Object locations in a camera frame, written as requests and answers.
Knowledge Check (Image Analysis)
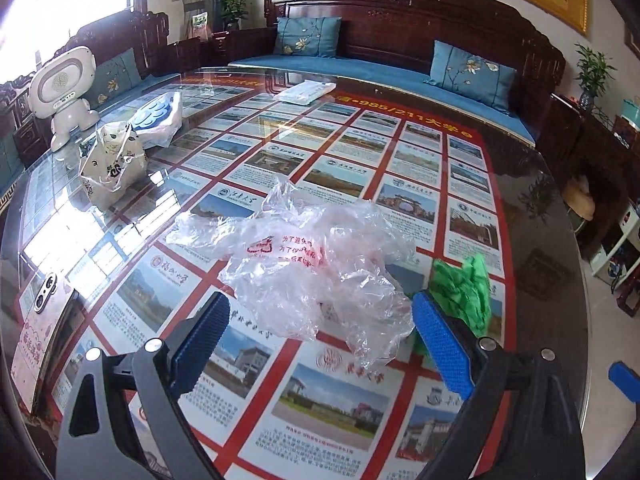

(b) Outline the blue embroidered cushion right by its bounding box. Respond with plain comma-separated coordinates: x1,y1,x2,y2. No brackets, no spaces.
428,40,518,114

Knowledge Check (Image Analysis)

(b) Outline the dark wooden side cabinet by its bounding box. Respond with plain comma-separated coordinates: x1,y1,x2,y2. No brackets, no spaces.
536,93,639,258

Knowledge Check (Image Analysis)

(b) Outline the blue embroidered cushion left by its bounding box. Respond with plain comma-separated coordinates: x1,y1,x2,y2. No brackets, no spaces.
273,18,342,58

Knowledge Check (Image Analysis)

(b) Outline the dark wooden armchair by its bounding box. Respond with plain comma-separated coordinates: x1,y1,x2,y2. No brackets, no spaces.
1,10,169,171

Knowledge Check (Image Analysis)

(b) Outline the clear plastic bag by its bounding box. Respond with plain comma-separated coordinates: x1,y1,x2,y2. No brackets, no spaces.
166,177,416,372

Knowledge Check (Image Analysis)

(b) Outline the bag with blue contents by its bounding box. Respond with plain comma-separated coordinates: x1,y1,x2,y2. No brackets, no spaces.
128,91,183,150

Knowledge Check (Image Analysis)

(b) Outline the teal cushion on armchair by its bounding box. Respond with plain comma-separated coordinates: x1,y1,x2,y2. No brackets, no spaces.
84,49,142,110

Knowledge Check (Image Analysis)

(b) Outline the dark wooden carved sofa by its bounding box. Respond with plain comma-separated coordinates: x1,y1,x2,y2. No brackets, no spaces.
219,0,565,142

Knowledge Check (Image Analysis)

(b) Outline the white toy robot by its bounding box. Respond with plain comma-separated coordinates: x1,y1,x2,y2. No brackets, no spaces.
28,46,100,152

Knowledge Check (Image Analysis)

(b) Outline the potted plant far corner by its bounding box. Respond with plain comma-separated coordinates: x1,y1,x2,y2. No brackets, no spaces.
221,0,250,30

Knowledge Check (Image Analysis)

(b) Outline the blue embroidered cushion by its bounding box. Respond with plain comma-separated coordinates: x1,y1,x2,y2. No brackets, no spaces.
273,18,342,58
428,40,518,114

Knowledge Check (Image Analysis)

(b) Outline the white toy storage shelf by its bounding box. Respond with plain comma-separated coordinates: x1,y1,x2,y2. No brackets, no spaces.
589,204,640,292

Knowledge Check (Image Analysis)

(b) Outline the white printed plastic bag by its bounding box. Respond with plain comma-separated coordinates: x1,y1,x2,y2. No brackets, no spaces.
79,122,146,211

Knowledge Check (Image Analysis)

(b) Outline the green paper ball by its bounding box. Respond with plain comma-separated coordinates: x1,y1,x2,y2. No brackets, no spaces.
427,254,492,337

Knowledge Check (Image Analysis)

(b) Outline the potted plant right side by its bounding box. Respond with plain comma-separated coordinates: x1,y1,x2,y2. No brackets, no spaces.
575,42,617,112

